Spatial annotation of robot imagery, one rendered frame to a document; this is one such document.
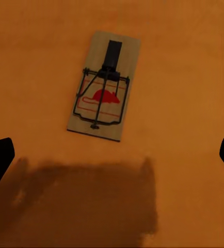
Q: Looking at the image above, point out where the mousetrap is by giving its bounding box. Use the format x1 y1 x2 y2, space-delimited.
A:
67 30 141 142

